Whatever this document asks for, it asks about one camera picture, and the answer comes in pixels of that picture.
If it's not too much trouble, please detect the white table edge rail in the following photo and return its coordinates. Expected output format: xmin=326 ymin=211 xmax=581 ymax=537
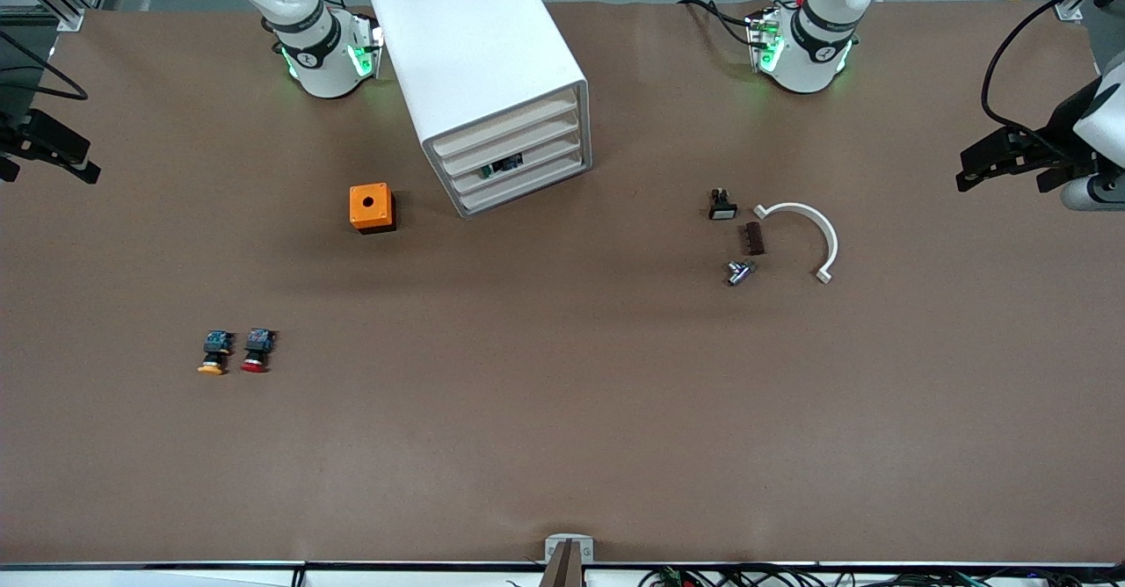
xmin=0 ymin=560 xmax=1125 ymax=587

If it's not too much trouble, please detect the grey metal bracket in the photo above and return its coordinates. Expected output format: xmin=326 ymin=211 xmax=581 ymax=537
xmin=544 ymin=533 xmax=595 ymax=564

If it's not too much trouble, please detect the dark camera pole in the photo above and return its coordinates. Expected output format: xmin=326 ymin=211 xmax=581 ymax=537
xmin=538 ymin=540 xmax=586 ymax=587

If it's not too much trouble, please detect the black cable bundle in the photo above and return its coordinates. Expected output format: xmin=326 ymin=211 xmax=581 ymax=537
xmin=640 ymin=563 xmax=1125 ymax=587

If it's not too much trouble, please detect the orange box with hole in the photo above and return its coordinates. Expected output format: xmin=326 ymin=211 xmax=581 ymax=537
xmin=349 ymin=183 xmax=397 ymax=235

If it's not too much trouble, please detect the white curved bracket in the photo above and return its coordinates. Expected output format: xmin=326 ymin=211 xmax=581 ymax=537
xmin=753 ymin=202 xmax=840 ymax=286

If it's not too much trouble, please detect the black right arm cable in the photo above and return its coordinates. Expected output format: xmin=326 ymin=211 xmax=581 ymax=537
xmin=0 ymin=29 xmax=90 ymax=101

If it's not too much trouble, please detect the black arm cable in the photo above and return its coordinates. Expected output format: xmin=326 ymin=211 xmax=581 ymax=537
xmin=0 ymin=29 xmax=90 ymax=101
xmin=981 ymin=0 xmax=1125 ymax=131

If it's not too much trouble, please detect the black base cable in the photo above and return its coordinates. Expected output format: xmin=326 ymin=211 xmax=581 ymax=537
xmin=677 ymin=0 xmax=758 ymax=45

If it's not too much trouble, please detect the yellow push button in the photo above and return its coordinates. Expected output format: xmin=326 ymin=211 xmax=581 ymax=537
xmin=197 ymin=330 xmax=236 ymax=377

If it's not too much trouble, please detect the brown table cover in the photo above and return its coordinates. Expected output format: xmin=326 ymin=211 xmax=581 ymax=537
xmin=0 ymin=0 xmax=1125 ymax=567

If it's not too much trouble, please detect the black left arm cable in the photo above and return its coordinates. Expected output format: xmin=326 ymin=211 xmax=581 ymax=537
xmin=981 ymin=0 xmax=1125 ymax=131

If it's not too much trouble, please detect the red push button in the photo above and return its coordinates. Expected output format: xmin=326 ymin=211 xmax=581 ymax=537
xmin=240 ymin=328 xmax=278 ymax=374

